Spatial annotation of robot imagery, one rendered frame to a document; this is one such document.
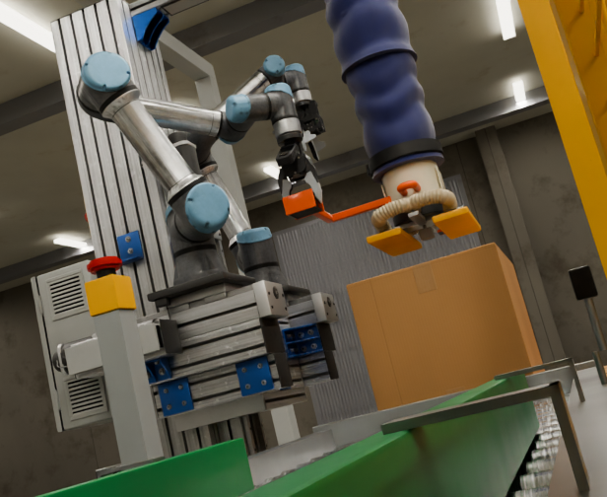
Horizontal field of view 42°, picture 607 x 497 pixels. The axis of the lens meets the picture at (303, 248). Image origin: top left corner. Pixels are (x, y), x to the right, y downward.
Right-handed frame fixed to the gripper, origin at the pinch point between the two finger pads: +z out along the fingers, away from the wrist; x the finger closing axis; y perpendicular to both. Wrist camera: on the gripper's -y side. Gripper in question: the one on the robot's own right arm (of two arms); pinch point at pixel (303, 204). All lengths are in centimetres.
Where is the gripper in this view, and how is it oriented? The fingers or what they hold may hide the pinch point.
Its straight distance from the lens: 214.8
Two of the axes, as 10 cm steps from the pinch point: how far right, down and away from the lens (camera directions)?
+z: 2.4, 9.5, -1.9
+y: 3.1, 1.1, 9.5
